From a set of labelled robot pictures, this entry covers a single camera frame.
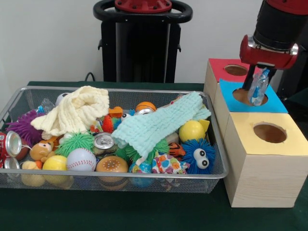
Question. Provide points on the dark green tablecloth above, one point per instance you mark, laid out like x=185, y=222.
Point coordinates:
x=300, y=98
x=144, y=211

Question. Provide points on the blue fuzzy googly-eyed toy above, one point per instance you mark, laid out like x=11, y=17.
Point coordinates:
x=190, y=154

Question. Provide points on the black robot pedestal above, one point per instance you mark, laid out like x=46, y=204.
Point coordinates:
x=142, y=53

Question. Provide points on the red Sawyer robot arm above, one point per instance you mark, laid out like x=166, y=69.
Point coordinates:
x=276, y=21

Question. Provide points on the white baseball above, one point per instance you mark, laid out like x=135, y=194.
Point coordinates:
x=80, y=160

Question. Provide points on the cream yellow cloth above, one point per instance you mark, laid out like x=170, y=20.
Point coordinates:
x=72, y=113

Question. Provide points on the crushed red soda can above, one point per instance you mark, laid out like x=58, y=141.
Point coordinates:
x=13, y=144

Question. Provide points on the green spiky ball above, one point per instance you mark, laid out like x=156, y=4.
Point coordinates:
x=77, y=143

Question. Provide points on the yellow tennis ball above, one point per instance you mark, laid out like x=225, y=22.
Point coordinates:
x=55, y=163

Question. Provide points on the light blue cloth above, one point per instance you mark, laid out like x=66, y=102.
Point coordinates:
x=156, y=120

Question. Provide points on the clear blue plastic packet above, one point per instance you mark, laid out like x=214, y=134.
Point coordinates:
x=258, y=91

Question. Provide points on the wooden box with three holes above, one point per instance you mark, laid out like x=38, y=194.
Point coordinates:
x=262, y=178

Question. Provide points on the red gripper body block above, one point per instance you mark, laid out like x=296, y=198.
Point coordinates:
x=264, y=56

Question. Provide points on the crushed clear plastic bottle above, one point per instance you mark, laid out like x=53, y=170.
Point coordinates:
x=45, y=106

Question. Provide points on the crushed can with silver top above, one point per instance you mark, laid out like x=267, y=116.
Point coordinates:
x=104, y=140

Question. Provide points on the black flat panel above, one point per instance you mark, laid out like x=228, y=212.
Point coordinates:
x=296, y=77

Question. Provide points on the purple spiky ball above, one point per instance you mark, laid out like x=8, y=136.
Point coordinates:
x=22, y=126

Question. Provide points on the toy burger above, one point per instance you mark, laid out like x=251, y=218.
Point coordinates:
x=111, y=164

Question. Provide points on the shallow clear mesh bin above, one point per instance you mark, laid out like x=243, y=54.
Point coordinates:
x=96, y=184

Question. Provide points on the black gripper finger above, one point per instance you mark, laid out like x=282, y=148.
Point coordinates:
x=270, y=75
x=249, y=77

